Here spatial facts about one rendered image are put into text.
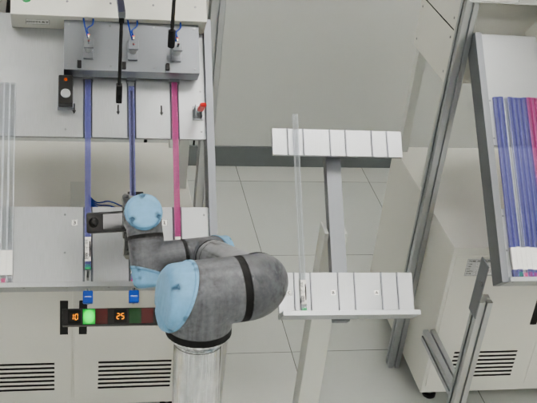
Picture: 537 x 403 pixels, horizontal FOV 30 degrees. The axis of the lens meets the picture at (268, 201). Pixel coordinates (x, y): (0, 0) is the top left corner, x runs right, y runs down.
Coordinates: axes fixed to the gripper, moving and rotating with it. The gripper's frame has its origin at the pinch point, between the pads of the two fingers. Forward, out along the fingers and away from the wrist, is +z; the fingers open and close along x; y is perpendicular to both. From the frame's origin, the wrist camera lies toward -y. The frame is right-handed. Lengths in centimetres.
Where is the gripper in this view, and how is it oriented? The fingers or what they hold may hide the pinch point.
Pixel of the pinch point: (123, 227)
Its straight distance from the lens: 238.0
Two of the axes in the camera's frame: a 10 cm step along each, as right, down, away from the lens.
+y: 9.8, -0.2, 2.1
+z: -2.0, 1.2, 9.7
